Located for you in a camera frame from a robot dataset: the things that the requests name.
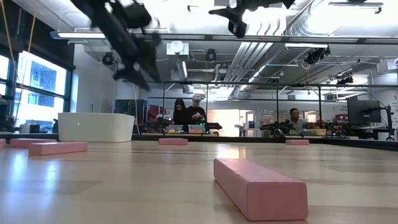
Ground white round column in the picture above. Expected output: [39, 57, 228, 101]
[116, 79, 141, 101]

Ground black ceiling camera cluster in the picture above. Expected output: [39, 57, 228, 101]
[303, 47, 331, 65]

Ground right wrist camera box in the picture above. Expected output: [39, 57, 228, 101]
[228, 19, 249, 40]

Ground small white box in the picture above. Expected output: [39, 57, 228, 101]
[19, 123, 40, 134]

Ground person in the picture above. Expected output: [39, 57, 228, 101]
[187, 93, 208, 126]
[287, 107, 313, 133]
[172, 98, 189, 126]

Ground large blue-framed window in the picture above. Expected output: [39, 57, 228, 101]
[0, 51, 74, 131]

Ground black metal table frame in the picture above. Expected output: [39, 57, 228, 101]
[0, 132, 398, 152]

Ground black background rig frame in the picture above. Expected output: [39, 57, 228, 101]
[122, 79, 398, 135]

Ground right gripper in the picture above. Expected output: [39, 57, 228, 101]
[208, 0, 296, 22]

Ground black computer monitor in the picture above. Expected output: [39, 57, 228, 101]
[346, 99, 382, 126]

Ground white plastic bin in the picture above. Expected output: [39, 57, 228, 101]
[58, 112, 136, 143]

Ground round black ceiling device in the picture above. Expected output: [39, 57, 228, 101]
[101, 52, 116, 66]
[205, 48, 218, 62]

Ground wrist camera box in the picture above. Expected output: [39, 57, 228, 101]
[123, 1, 153, 29]
[228, 19, 249, 40]

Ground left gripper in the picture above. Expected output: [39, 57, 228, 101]
[112, 29, 163, 91]

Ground white ceiling lamp box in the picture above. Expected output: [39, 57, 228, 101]
[165, 40, 190, 56]

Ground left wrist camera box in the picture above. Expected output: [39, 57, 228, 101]
[123, 1, 153, 29]

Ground black cabinet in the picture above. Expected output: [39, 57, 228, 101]
[114, 99, 149, 126]

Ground silver ceiling ducts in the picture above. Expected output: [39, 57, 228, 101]
[223, 42, 312, 94]

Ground long overhead light bar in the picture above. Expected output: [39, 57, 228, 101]
[49, 30, 398, 44]

